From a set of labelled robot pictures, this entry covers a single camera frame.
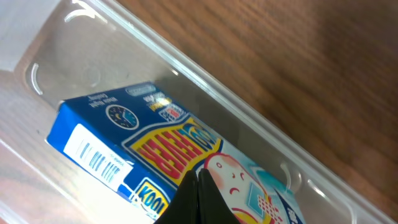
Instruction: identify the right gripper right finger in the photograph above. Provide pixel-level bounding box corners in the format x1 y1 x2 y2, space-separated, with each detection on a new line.
198 169 240 224

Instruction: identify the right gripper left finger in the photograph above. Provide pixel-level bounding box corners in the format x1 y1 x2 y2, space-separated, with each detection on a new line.
154 170 198 224

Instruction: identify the blue Kool Fever box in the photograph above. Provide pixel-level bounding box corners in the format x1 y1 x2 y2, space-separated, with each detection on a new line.
47 82 304 223

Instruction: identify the clear plastic container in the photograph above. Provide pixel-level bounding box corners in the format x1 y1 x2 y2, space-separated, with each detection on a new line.
1 0 391 223

